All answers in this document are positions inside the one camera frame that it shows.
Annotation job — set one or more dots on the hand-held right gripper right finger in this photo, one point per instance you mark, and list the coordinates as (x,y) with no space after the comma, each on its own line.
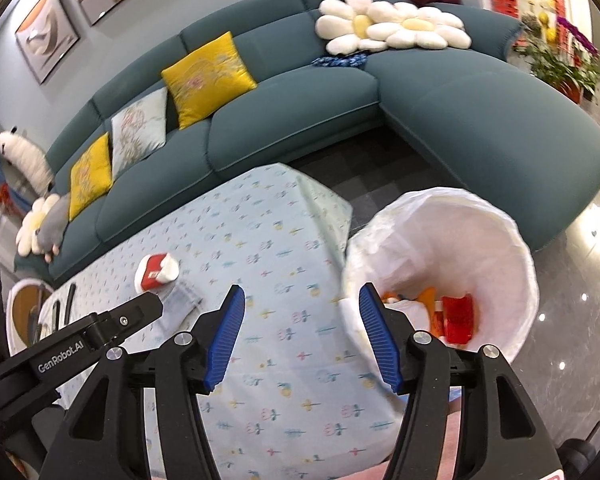
(380,340)

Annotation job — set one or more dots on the white daisy cushion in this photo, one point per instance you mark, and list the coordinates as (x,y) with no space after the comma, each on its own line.
(340,22)
(417,25)
(30,225)

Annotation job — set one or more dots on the orange framed wall painting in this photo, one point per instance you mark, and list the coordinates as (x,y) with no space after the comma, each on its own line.
(47,35)

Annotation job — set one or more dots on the small yellow embroidered pillow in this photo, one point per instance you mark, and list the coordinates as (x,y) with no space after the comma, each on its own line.
(90,175)

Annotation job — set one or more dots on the black remote with buttons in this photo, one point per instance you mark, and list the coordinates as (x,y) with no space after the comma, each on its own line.
(56,315)

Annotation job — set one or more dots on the round wooden chair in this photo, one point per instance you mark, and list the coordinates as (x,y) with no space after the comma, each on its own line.
(20,320)

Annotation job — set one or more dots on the red white paper cup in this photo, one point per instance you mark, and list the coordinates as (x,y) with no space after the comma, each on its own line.
(152,270)
(457,317)

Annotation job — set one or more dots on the trash bin with white liner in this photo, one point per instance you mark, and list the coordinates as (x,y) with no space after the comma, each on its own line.
(455,240)

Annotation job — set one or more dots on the blue patterned cloth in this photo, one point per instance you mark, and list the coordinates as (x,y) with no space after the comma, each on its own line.
(340,60)

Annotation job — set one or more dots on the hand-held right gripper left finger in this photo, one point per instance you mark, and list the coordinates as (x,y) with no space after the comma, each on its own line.
(225,340)

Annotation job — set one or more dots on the large yellow embroidered pillow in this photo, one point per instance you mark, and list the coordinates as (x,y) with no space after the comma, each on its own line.
(205,77)

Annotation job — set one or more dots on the plain black remote control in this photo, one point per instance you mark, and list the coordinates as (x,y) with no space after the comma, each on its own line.
(70,302)

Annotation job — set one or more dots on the floral light blue tablecloth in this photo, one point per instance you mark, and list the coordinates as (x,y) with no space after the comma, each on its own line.
(280,240)

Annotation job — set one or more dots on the grey plush toy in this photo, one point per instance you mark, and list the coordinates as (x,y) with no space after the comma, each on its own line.
(55,230)

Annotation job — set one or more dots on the teal sofa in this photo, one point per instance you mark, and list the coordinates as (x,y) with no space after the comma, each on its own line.
(455,125)

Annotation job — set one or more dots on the white plush toy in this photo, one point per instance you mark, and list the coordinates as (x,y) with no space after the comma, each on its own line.
(25,160)

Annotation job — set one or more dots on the light blue embroidered pillow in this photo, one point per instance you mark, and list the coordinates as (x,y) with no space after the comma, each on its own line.
(137,127)

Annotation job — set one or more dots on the orange plastic bag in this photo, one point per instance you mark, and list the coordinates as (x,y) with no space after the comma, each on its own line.
(427,305)

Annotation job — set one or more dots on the potted green plant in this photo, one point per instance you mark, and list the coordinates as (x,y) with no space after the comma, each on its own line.
(555,65)

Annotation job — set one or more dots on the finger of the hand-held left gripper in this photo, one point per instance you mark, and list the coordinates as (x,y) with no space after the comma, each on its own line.
(130,316)

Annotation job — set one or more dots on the white sock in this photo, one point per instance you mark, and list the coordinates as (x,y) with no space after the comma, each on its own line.
(412,312)

